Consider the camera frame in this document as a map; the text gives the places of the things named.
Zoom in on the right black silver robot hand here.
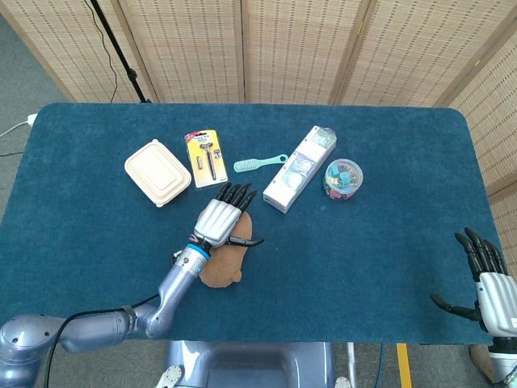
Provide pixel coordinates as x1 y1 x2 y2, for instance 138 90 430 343
430 227 517 336

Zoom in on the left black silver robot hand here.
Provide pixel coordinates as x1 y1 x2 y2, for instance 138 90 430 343
192 181 265 249

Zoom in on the brown capybara plush toy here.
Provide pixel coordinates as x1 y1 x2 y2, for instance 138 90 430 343
196 213 254 289

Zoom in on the razor in yellow blister pack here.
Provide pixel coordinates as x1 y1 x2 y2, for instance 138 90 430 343
184 128 229 190

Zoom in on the teal plastic hair brush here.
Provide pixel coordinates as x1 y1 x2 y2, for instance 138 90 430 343
233 154 289 175

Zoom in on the beige lidded food container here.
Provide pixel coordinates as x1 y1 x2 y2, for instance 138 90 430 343
124 138 192 209

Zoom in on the long clear sticker box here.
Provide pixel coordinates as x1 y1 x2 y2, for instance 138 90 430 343
262 124 338 214

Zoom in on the yellow floor tape strip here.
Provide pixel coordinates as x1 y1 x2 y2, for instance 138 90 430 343
395 343 414 388

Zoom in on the blue carpet table mat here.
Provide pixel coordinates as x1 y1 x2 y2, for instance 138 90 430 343
0 102 502 345

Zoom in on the clear jar of binder clips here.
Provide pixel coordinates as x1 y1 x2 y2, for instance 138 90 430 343
322 158 364 201

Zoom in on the blue-grey robot torso base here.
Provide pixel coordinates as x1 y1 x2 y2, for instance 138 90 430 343
165 340 336 388

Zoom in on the white table leg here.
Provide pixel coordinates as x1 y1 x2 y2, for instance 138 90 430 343
346 342 359 385

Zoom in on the black tripod stand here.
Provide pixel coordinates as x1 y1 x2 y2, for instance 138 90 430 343
89 0 153 103

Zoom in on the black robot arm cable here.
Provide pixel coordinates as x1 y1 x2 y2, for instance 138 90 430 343
42 293 161 388

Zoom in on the thin black hanging cable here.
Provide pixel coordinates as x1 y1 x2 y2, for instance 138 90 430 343
90 2 119 103

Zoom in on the white power cable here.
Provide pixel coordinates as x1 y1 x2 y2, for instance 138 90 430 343
0 119 29 138

